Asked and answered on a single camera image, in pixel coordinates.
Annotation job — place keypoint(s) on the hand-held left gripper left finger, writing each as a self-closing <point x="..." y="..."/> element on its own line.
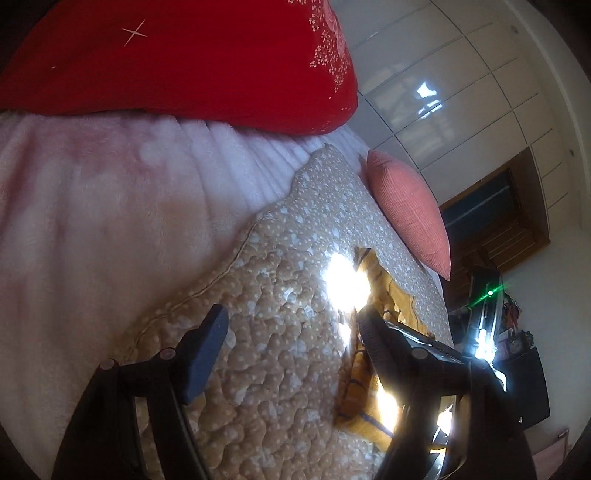
<point x="207" y="355"/>

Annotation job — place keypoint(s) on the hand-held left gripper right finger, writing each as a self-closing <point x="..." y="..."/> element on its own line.
<point x="376" y="344"/>

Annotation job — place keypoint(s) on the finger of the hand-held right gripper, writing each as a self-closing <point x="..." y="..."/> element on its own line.
<point x="429" y="340"/>

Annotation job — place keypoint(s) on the yellow striped sweater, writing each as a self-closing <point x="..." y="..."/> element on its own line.
<point x="364" y="397"/>

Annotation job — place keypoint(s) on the pile of clothes on shelf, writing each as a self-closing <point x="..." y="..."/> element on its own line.
<point x="512" y="314"/>

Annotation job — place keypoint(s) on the wooden door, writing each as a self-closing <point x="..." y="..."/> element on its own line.
<point x="512" y="230"/>

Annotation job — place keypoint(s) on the beige dotted quilt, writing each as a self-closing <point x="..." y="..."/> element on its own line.
<point x="286" y="323"/>

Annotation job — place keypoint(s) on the black television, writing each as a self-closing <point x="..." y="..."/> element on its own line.
<point x="526" y="387"/>

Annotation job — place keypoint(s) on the pink pillow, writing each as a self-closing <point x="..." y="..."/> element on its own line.
<point x="411" y="207"/>

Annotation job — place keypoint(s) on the white fleece bed sheet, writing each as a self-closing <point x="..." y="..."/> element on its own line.
<point x="101" y="207"/>

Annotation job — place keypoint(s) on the white glossy wardrobe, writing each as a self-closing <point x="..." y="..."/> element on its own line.
<point x="461" y="83"/>

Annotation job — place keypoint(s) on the red embroidered pillow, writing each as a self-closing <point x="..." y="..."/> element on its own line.
<point x="184" y="60"/>

